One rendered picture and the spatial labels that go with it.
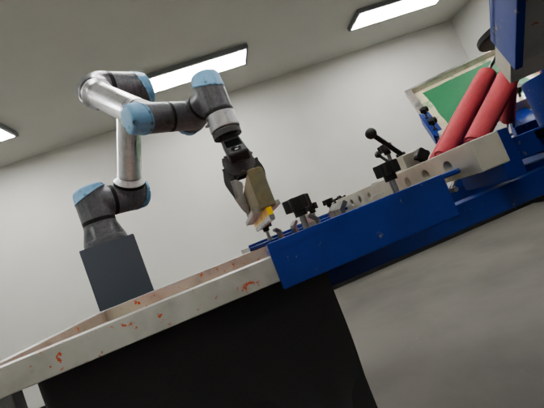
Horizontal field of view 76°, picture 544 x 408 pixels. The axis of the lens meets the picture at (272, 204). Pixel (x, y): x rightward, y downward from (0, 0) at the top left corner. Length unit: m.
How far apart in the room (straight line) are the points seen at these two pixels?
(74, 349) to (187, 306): 0.16
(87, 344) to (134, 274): 0.78
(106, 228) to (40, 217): 3.84
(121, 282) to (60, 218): 3.80
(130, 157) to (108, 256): 0.36
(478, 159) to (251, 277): 0.38
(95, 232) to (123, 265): 0.15
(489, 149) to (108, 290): 1.16
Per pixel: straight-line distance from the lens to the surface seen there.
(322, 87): 5.27
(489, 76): 1.20
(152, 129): 0.89
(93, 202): 1.40
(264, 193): 0.62
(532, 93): 1.24
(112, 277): 1.33
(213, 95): 0.87
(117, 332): 0.55
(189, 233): 4.65
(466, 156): 0.62
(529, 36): 0.57
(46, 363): 0.59
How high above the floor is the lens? 1.03
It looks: 4 degrees up
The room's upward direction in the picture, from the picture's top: 22 degrees counter-clockwise
